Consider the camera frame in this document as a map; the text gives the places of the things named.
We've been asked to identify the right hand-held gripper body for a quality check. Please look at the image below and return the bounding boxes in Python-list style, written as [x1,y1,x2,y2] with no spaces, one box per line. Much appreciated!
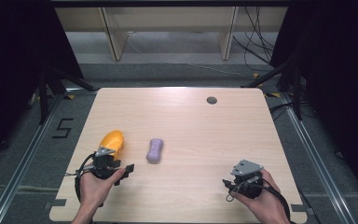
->
[229,159,265,200]

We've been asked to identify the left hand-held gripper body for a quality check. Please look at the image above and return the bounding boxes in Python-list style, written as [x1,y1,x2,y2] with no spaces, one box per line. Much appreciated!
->
[91,147,122,181]

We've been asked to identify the orange plastic scoop-shaped toy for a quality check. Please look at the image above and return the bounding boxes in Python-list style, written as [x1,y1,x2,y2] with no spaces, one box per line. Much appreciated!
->
[98,130,126,157]

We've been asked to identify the person's left hand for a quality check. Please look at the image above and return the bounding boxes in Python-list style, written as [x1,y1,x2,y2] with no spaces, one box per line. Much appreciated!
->
[78,167,127,209]

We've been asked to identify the person's right hand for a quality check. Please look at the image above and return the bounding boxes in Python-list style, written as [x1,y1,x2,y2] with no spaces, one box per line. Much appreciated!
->
[231,168,286,219]

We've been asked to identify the purple peanut-shaped soft toy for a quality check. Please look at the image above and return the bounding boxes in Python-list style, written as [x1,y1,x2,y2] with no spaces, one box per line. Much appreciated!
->
[145,137,165,165]

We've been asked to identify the black metal stand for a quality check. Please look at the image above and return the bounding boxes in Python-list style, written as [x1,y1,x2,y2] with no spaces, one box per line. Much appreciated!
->
[241,46,305,121]
[36,64,98,126]

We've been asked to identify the black curtain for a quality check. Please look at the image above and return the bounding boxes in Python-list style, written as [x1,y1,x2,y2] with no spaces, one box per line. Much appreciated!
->
[0,0,86,171]
[269,0,358,208]

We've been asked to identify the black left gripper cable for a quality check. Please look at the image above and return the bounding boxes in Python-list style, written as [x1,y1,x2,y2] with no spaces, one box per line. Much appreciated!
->
[74,152,98,204]

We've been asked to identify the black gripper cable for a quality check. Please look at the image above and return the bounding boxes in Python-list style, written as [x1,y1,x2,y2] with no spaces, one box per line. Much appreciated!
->
[224,181,294,224]
[74,152,98,204]

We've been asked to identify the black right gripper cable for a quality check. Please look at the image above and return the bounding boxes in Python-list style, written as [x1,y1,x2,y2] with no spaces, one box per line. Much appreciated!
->
[224,181,294,224]

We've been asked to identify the metal floor rail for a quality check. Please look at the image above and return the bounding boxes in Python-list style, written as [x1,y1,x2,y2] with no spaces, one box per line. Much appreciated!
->
[0,92,68,224]
[280,92,357,224]

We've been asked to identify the white floor cable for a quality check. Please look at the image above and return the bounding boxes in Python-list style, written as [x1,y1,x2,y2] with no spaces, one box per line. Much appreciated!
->
[126,30,250,79]

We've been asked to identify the light wooden desk frame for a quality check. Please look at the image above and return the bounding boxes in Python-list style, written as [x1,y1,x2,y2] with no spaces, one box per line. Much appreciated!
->
[54,6,289,63]

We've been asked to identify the black floor cables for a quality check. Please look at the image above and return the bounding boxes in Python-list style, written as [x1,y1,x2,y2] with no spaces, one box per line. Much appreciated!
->
[232,6,277,73]

